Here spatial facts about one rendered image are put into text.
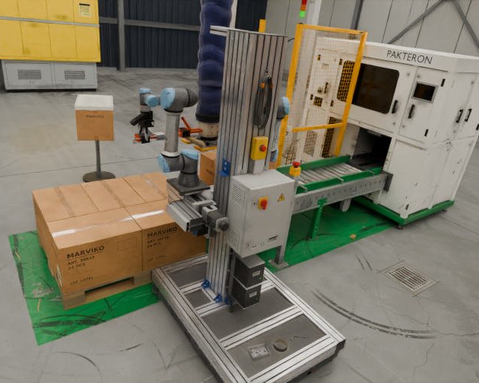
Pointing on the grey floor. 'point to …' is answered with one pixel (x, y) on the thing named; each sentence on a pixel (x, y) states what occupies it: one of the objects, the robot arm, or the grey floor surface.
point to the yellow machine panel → (45, 44)
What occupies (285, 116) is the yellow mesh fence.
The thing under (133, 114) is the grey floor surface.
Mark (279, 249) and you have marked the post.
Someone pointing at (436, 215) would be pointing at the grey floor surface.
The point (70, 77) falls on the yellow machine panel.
